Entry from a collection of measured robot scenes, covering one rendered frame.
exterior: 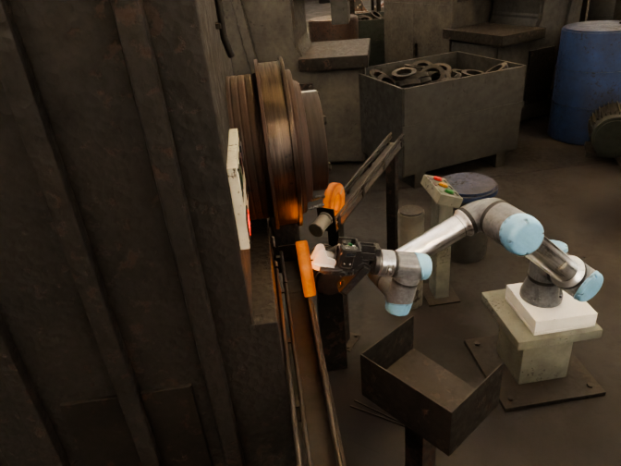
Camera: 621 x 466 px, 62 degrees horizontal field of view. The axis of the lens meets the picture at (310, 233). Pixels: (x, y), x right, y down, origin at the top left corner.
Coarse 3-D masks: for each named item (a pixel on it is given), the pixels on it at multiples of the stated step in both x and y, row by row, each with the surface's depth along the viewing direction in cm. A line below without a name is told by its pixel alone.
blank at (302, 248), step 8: (304, 240) 141; (296, 248) 145; (304, 248) 137; (304, 256) 135; (304, 264) 135; (304, 272) 134; (312, 272) 135; (304, 280) 135; (312, 280) 135; (304, 288) 136; (312, 288) 136; (304, 296) 140
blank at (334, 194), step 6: (330, 186) 200; (336, 186) 201; (342, 186) 206; (324, 192) 199; (330, 192) 198; (336, 192) 202; (342, 192) 207; (324, 198) 198; (330, 198) 197; (336, 198) 207; (342, 198) 208; (324, 204) 198; (330, 204) 198; (336, 204) 208; (342, 204) 209; (336, 210) 205
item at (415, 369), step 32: (384, 352) 132; (416, 352) 140; (384, 384) 122; (416, 384) 131; (448, 384) 131; (480, 384) 114; (416, 416) 118; (448, 416) 109; (480, 416) 119; (416, 448) 136; (448, 448) 113
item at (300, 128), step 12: (288, 72) 135; (288, 84) 130; (300, 96) 132; (300, 108) 130; (300, 120) 129; (300, 132) 126; (300, 144) 126; (300, 156) 127; (300, 168) 128; (300, 180) 130; (312, 192) 139
